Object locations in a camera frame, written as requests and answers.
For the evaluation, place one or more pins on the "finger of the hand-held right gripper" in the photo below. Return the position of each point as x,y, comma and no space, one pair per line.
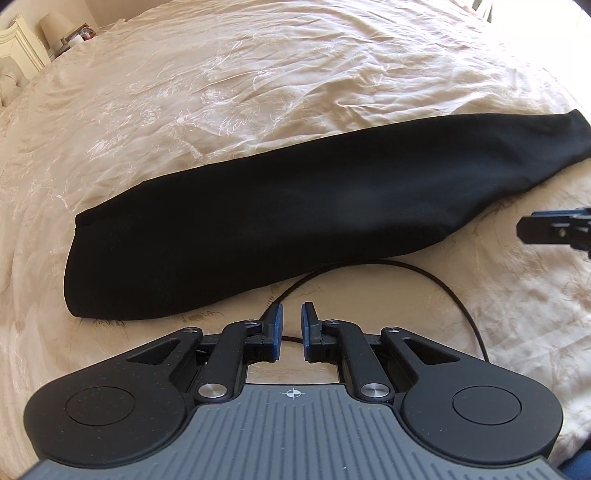
549,227

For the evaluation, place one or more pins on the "cream pillow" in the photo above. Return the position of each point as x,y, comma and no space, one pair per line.
10,81

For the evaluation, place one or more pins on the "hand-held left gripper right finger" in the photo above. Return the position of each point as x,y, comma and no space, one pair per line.
306,330

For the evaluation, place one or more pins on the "cream headboard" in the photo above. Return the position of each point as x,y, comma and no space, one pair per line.
23,46

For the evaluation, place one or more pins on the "black pants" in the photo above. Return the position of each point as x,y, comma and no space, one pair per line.
277,221

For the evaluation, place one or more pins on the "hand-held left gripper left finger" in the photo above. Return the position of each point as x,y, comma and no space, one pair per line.
276,330

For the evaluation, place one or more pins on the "nightstand clutter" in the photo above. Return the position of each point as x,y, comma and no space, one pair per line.
79,36

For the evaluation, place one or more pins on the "cream embroidered bedspread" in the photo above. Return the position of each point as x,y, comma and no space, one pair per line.
194,106

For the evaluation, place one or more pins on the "cream table lamp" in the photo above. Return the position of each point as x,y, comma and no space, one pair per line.
53,27

